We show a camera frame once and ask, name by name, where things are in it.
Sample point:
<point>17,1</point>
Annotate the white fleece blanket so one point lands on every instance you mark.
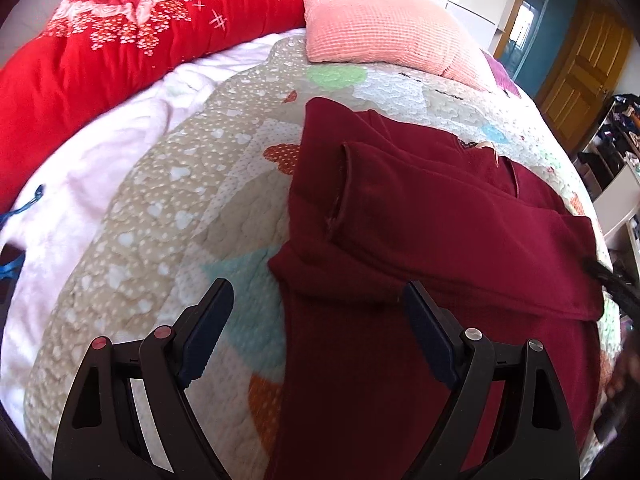
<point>75,185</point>

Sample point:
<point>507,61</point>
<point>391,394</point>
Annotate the pink textured pillow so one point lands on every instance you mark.
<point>385,25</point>

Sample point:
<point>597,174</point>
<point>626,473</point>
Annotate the wooden door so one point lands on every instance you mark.
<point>582,75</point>

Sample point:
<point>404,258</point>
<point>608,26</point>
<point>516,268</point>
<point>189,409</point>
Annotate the red floral quilt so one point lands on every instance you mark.
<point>115,55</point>

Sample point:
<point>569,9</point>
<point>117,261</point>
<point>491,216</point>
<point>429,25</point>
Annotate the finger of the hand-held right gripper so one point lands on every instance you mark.
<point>614,282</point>

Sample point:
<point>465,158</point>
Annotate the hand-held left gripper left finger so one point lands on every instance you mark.
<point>206,331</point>

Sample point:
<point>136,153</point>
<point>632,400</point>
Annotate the heart print quilted bedspread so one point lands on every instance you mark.
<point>200,200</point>

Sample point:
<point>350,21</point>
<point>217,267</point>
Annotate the cluttered storage shelf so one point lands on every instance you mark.
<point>617,160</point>

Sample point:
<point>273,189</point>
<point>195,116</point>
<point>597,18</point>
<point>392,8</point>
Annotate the maroon knit garment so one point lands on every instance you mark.
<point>430,240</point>

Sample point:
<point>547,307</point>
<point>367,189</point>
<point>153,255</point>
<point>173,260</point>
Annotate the teal glass door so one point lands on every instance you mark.
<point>532,30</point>

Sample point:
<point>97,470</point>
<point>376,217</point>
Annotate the purple cushion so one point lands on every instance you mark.
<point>500,72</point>

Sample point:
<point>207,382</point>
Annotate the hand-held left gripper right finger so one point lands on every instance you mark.
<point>431,341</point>

